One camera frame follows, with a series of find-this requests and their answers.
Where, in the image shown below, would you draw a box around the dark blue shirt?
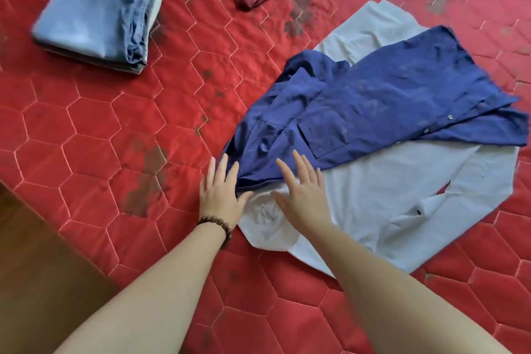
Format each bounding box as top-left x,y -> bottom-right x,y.
222,25 -> 530,194

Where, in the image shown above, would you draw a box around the dark bead bracelet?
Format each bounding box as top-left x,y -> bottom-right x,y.
196,215 -> 233,248

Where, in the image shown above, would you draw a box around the red quilted mattress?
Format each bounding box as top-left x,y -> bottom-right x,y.
0,0 -> 531,354

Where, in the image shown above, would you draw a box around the blue denim jeans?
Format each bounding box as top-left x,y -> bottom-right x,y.
31,0 -> 165,70

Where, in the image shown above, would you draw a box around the light blue shirt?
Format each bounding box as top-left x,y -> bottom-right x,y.
237,0 -> 520,280

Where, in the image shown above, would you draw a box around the person's left forearm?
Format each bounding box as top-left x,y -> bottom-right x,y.
54,223 -> 229,354

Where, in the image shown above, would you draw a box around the person's right hand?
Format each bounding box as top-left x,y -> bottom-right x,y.
270,149 -> 333,235

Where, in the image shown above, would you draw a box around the person's right forearm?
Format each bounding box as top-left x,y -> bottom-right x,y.
309,222 -> 513,354

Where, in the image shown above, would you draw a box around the person's left hand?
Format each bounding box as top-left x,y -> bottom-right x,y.
199,153 -> 255,232

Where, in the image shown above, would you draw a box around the dark grey trousers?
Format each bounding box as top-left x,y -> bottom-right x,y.
31,36 -> 144,75

